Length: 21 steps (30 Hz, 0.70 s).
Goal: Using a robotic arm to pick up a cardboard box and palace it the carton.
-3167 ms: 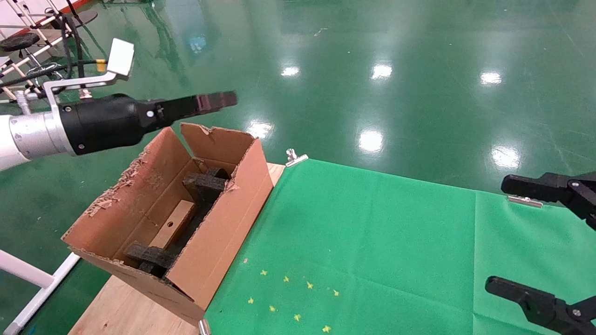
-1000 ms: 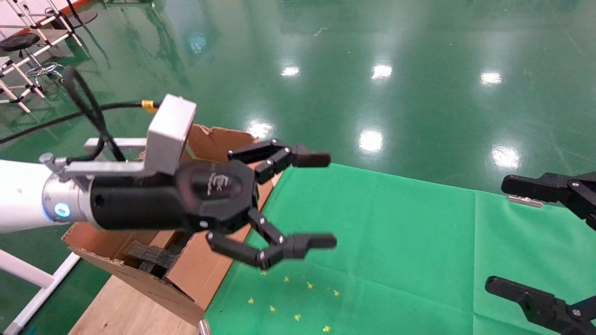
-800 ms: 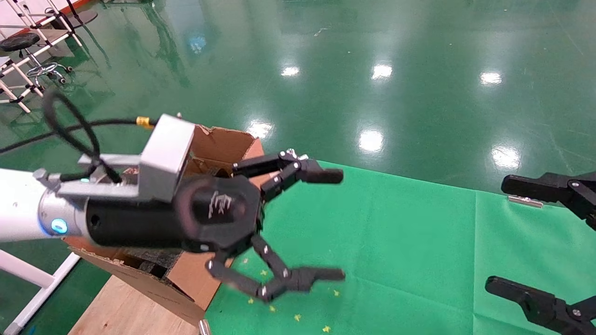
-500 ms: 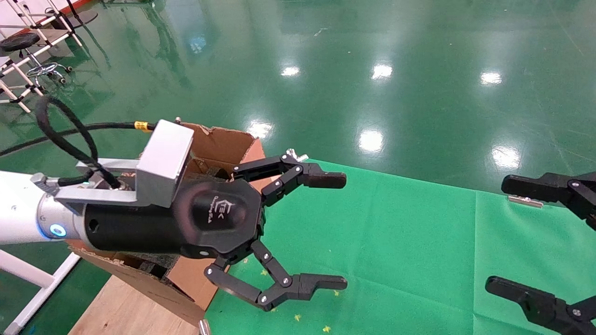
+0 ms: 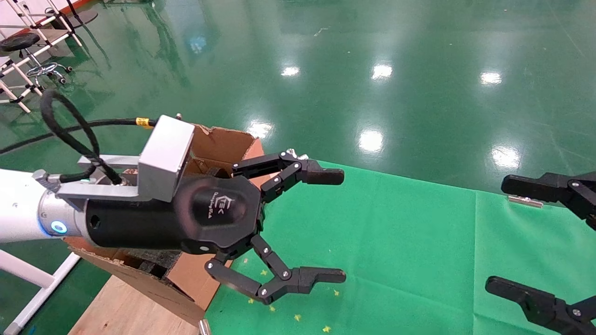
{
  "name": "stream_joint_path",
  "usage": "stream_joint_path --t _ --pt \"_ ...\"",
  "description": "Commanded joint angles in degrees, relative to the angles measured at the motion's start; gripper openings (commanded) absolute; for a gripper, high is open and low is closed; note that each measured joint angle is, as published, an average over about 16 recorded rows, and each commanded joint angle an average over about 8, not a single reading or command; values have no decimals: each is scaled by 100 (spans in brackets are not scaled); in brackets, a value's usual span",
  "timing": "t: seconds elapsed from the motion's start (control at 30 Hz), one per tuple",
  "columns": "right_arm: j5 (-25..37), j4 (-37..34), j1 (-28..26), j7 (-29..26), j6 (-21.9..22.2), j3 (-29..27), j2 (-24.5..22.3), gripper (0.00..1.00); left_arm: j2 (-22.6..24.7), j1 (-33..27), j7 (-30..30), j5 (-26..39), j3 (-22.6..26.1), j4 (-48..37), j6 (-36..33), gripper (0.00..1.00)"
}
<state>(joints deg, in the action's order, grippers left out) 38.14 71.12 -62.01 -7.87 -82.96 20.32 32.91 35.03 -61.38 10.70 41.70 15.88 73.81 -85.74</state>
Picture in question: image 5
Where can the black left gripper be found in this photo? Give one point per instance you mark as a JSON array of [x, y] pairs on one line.
[[153, 225]]

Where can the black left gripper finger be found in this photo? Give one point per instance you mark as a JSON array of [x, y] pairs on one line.
[[305, 280], [322, 176]]

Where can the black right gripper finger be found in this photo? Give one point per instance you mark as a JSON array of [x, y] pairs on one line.
[[572, 190], [545, 309]]

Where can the large open cardboard carton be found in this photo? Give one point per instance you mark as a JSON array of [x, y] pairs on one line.
[[223, 144]]

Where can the black foam pad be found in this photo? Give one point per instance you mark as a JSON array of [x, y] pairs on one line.
[[153, 259]]

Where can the silver metal clip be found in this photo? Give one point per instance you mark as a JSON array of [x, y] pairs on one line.
[[292, 152], [525, 201], [204, 327]]

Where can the green cloth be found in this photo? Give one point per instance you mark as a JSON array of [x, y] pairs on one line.
[[396, 242]]

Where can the small white pipe table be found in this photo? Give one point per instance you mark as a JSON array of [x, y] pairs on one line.
[[28, 79]]

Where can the long white pipe table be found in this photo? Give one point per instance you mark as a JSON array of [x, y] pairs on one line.
[[58, 39]]

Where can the black floor stand with poles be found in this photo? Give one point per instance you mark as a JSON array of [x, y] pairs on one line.
[[74, 19]]

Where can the black round stool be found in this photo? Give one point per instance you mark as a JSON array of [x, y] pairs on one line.
[[18, 42]]

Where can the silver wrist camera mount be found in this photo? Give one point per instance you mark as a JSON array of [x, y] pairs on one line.
[[165, 156]]

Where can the white pipe support frame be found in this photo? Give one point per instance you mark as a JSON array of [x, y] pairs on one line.
[[28, 273]]

